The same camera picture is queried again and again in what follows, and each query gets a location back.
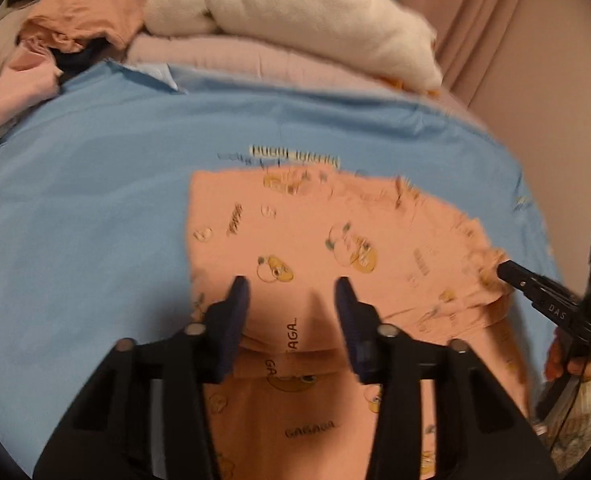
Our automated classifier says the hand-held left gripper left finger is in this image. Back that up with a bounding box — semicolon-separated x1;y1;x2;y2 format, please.
33;275;251;480

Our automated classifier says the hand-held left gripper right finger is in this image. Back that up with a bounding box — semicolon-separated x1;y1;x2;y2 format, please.
334;276;559;480

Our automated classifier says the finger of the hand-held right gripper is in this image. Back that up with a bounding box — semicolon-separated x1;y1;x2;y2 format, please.
497;260;585;322

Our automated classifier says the orange cartoon print garment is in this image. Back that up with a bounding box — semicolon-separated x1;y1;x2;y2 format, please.
186;162;532;480

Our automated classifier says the person's right hand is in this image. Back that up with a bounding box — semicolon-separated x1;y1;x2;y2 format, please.
545;339;591;382

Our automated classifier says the blue floral bed sheet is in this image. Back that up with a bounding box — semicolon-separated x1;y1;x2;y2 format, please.
0;60;565;477

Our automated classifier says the pink quilt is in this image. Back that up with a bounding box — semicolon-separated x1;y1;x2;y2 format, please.
126;34;486;128

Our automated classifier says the pink curtain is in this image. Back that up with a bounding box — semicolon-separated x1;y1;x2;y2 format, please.
398;0;543;107

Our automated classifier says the dark cloth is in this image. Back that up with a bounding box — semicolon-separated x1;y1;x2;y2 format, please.
50;40;112;80

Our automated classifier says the white plush toy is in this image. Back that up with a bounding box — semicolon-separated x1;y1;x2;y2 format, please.
144;0;444;95

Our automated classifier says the pink garment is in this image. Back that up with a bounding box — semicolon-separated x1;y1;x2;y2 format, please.
0;39;65;142

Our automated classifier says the orange crumpled cloth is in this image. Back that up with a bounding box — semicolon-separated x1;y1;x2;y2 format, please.
18;0;149;55

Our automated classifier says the black cable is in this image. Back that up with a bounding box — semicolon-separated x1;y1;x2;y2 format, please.
549;357;589;457

